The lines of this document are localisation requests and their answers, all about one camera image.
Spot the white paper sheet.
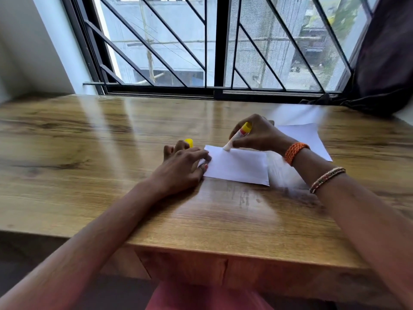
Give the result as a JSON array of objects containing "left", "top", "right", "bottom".
[{"left": 275, "top": 123, "right": 333, "bottom": 162}]

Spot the black metal window grille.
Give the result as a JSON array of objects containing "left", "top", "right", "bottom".
[{"left": 85, "top": 0, "right": 354, "bottom": 93}]

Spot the beaded bangle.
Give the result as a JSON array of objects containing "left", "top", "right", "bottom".
[{"left": 309, "top": 167, "right": 346, "bottom": 195}]

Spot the person's right forearm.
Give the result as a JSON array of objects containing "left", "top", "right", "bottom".
[{"left": 290, "top": 148, "right": 413, "bottom": 310}]

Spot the black window frame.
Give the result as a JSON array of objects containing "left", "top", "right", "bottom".
[{"left": 61, "top": 0, "right": 383, "bottom": 103}]

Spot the white glue stick yellow end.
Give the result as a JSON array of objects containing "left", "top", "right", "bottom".
[{"left": 223, "top": 122, "right": 253, "bottom": 152}]

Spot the person's left forearm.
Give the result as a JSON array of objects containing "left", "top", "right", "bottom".
[{"left": 0, "top": 178, "right": 166, "bottom": 310}]

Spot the pink garment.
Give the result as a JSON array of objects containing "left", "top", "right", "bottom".
[{"left": 145, "top": 281, "right": 275, "bottom": 310}]

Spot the orange thread bracelet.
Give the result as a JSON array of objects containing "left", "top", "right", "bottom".
[{"left": 284, "top": 142, "right": 311, "bottom": 167}]

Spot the dark fabric bag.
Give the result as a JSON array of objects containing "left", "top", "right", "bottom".
[{"left": 299, "top": 0, "right": 413, "bottom": 117}]

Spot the person's right hand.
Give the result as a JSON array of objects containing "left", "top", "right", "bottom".
[{"left": 229, "top": 114, "right": 293, "bottom": 156}]

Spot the person's left hand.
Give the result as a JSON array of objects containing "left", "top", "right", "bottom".
[{"left": 150, "top": 140, "right": 212, "bottom": 198}]

